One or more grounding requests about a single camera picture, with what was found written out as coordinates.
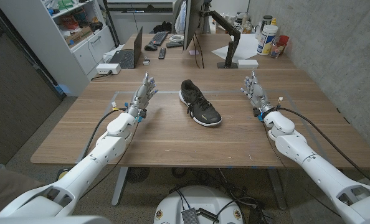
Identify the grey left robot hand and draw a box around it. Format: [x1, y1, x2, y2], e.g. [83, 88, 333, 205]
[125, 72, 159, 119]

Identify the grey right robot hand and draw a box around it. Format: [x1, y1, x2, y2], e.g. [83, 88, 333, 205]
[240, 70, 275, 118]

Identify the small white rectangular box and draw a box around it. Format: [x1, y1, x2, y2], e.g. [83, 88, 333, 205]
[237, 58, 259, 69]

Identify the black open laptop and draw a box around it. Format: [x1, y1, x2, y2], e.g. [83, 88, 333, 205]
[109, 26, 143, 70]

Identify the white power box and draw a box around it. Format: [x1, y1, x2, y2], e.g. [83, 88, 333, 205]
[95, 63, 122, 75]

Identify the white paper sheet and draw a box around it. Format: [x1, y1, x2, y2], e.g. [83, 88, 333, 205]
[211, 33, 260, 60]

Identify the white canister with blue label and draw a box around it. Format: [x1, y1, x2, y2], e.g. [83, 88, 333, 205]
[256, 24, 279, 57]

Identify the black sneaker with white sole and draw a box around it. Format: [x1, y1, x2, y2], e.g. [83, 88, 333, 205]
[178, 79, 222, 127]

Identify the red cup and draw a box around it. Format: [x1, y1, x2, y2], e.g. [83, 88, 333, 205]
[277, 35, 290, 50]

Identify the black keyboard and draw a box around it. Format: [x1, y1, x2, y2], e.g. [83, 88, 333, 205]
[148, 30, 169, 47]

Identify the black bag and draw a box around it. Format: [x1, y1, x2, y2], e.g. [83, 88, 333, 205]
[153, 21, 173, 34]

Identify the dark-lidded jar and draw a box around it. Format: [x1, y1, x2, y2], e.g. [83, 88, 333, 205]
[261, 14, 273, 32]

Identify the round black floor fan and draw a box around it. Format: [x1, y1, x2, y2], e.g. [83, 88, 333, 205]
[125, 167, 151, 184]

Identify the white shelf cabinet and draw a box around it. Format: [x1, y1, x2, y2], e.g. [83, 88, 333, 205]
[0, 0, 116, 97]

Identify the cardboard box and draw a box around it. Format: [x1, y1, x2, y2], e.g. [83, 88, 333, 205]
[64, 26, 93, 47]

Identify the black computer monitor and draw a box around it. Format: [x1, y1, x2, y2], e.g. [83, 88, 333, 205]
[183, 0, 204, 51]

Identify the grey table leg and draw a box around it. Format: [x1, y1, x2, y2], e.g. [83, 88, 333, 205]
[267, 167, 288, 211]
[111, 167, 129, 207]

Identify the orange bag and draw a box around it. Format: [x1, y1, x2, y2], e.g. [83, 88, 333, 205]
[59, 15, 80, 30]

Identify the yellow and black floor object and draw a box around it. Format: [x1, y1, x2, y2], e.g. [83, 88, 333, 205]
[55, 167, 75, 183]

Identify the white robot torso base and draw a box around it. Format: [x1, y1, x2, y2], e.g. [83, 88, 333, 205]
[153, 185, 244, 224]

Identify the brown fabric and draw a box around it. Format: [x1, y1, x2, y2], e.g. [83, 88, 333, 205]
[0, 164, 45, 215]

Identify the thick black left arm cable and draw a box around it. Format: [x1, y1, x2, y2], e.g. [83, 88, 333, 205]
[80, 107, 128, 161]

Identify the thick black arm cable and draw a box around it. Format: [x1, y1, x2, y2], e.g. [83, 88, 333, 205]
[277, 106, 370, 189]
[80, 107, 128, 161]

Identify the black monitor cable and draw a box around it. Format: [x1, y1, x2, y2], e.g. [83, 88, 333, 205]
[192, 32, 205, 69]

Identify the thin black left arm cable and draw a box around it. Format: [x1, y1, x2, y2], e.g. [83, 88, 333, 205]
[78, 121, 140, 200]

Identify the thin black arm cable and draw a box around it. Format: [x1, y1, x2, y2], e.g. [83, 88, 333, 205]
[261, 120, 341, 218]
[78, 121, 140, 200]

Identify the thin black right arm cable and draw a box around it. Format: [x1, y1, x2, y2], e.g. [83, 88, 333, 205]
[261, 120, 341, 218]

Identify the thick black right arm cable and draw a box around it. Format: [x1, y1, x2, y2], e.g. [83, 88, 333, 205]
[277, 106, 370, 189]

